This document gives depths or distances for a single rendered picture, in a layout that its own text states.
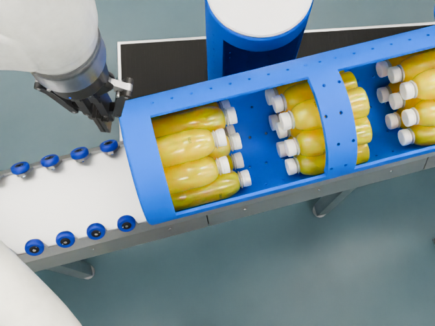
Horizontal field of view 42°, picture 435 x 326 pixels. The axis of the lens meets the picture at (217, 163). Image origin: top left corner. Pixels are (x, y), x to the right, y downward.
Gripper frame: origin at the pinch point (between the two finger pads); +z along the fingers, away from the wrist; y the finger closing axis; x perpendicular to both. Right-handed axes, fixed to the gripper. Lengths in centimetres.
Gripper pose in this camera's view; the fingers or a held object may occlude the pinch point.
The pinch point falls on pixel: (102, 116)
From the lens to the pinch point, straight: 87.2
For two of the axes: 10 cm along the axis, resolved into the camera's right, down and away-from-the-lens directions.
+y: -10.0, -0.9, 0.2
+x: -1.0, 9.6, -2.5
